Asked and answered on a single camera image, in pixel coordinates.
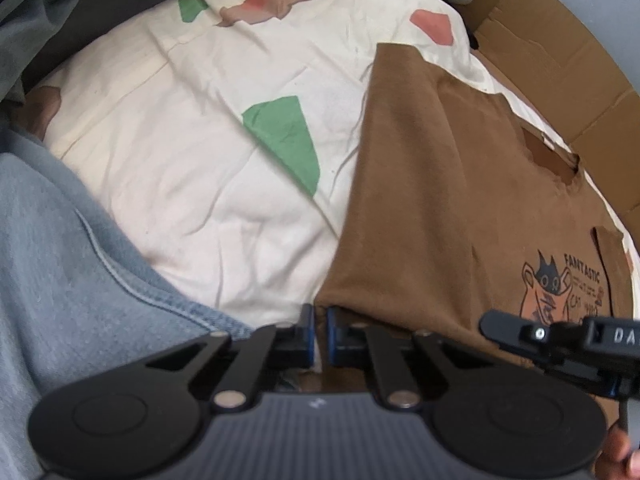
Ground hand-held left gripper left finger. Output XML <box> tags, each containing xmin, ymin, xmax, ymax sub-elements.
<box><xmin>145</xmin><ymin>304</ymin><xmax>317</xmax><ymax>408</ymax></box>

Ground person's right hand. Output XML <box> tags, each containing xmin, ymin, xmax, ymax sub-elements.
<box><xmin>597</xmin><ymin>427</ymin><xmax>640</xmax><ymax>480</ymax></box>

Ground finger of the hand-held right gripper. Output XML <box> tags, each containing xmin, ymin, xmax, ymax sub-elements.
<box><xmin>479</xmin><ymin>310</ymin><xmax>556</xmax><ymax>356</ymax></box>

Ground grey appliance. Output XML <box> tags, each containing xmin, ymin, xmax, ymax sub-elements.
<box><xmin>510</xmin><ymin>0</ymin><xmax>640</xmax><ymax>91</ymax></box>

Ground grey blue sweatshirt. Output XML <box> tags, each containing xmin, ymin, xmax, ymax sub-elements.
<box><xmin>0</xmin><ymin>0</ymin><xmax>93</xmax><ymax>106</ymax></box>

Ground cream bear print blanket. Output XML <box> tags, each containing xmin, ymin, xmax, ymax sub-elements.
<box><xmin>22</xmin><ymin>0</ymin><xmax>640</xmax><ymax>333</ymax></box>

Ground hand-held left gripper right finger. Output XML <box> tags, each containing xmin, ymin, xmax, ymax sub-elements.
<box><xmin>325</xmin><ymin>307</ymin><xmax>501</xmax><ymax>408</ymax></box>

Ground brown printed t-shirt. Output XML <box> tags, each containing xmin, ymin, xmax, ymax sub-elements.
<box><xmin>315</xmin><ymin>42</ymin><xmax>640</xmax><ymax>411</ymax></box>

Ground dark grey pillow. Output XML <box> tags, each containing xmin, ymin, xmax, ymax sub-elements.
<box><xmin>30</xmin><ymin>0</ymin><xmax>246</xmax><ymax>91</ymax></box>

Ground light blue jeans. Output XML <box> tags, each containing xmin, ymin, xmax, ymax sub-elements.
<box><xmin>0</xmin><ymin>127</ymin><xmax>256</xmax><ymax>480</ymax></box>

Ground large cardboard sheet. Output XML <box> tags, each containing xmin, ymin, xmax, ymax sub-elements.
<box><xmin>460</xmin><ymin>0</ymin><xmax>640</xmax><ymax>231</ymax></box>

